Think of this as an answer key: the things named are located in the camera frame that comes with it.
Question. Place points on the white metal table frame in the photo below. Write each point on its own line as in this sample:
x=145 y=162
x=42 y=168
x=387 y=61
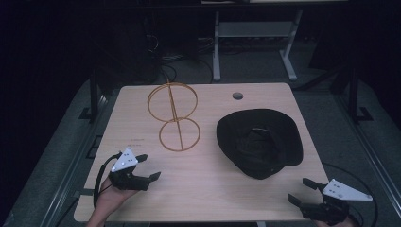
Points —
x=252 y=30

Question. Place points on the person's right hand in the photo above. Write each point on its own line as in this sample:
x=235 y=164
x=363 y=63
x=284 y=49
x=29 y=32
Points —
x=351 y=221

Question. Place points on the metal floor rail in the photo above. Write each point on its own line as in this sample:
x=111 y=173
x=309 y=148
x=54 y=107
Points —
x=67 y=179
x=372 y=157

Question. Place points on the black wide-brim hat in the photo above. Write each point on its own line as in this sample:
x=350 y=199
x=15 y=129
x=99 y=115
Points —
x=239 y=132

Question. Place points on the black metal stand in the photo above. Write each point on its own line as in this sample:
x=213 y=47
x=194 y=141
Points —
x=93 y=94
x=353 y=94

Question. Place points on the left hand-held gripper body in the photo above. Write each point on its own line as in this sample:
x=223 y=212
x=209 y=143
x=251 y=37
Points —
x=123 y=164

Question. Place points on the person's left hand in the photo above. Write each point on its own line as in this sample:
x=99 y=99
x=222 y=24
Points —
x=110 y=197

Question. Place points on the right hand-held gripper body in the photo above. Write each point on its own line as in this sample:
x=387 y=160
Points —
x=339 y=190

